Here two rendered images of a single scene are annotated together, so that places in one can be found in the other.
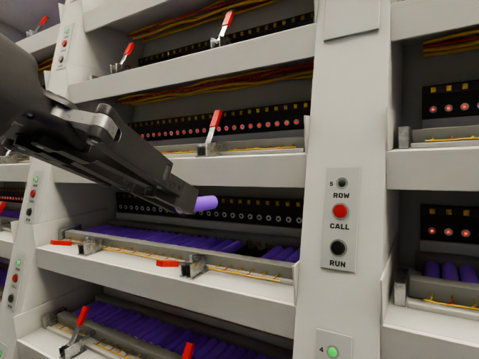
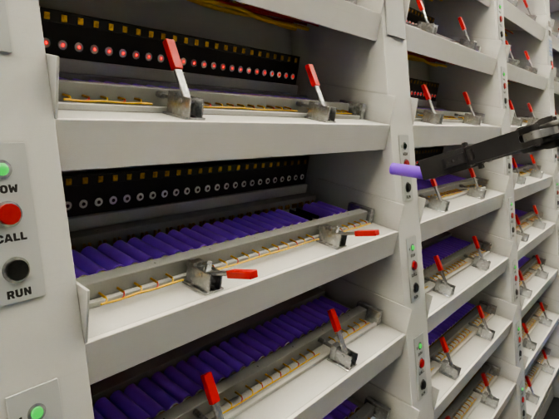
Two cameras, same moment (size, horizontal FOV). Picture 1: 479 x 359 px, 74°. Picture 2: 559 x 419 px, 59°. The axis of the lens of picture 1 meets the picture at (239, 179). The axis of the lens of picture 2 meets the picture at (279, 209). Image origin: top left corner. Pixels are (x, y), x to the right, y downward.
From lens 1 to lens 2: 95 cm
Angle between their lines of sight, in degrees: 83
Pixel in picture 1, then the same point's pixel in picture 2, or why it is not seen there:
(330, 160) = (398, 130)
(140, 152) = not seen: hidden behind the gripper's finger
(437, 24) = (412, 46)
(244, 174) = (359, 140)
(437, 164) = (421, 133)
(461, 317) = not seen: hidden behind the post
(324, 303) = (406, 222)
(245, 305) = (378, 245)
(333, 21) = (390, 21)
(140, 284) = (307, 278)
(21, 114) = not seen: outside the picture
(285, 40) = (366, 18)
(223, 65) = (327, 17)
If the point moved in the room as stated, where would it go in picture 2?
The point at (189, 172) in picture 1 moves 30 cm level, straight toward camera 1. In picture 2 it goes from (324, 140) to (526, 120)
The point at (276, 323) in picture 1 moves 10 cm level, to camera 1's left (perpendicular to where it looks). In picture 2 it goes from (388, 248) to (393, 259)
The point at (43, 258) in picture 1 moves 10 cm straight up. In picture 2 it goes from (114, 352) to (100, 244)
